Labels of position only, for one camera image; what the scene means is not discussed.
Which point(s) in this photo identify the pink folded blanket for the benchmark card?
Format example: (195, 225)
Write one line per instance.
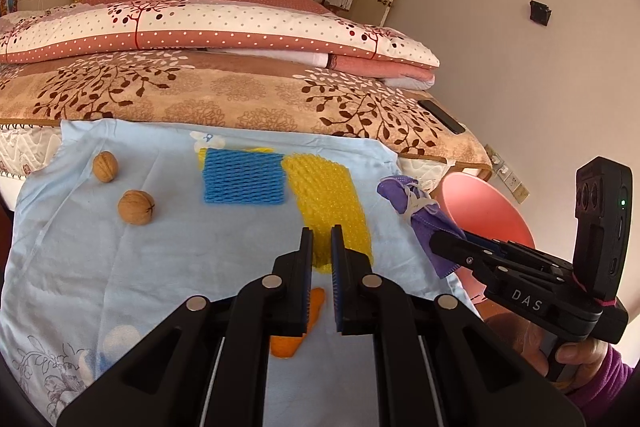
(375, 67)

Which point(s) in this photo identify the blue foam net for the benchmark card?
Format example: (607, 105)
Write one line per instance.
(240, 179)

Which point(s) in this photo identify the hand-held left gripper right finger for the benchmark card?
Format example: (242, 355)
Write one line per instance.
(337, 287)

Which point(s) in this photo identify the brown leaf-print blanket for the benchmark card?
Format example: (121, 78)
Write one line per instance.
(250, 102)

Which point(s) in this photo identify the walnut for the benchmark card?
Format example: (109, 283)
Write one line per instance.
(105, 167)
(135, 207)

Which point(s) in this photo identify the beige wall socket strip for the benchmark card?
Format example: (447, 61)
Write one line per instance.
(510, 177)

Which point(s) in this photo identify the black smartphone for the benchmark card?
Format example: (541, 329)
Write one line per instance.
(442, 117)

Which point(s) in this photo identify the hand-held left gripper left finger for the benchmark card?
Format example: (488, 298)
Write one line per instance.
(306, 287)

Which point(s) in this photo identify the dotted tree-print quilt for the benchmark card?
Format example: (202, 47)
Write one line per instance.
(225, 32)

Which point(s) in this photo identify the pale grey folded sheet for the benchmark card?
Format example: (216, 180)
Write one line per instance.
(415, 83)

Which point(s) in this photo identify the orange peel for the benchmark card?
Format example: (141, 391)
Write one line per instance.
(287, 347)

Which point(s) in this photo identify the white folded sheet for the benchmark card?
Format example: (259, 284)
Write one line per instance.
(280, 57)

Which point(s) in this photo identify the light blue cloth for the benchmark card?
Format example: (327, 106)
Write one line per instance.
(175, 247)

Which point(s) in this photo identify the purple face mask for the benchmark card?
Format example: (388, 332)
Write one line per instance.
(392, 192)

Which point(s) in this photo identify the pink plastic bucket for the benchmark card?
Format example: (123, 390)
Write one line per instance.
(480, 207)

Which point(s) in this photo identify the black wall device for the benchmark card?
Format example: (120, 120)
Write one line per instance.
(541, 13)

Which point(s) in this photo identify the person's right hand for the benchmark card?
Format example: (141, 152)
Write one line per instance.
(580, 353)

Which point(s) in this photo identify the person's right forearm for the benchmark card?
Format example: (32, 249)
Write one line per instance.
(610, 389)

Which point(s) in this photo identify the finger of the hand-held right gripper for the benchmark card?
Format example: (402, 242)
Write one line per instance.
(465, 257)
(492, 247)

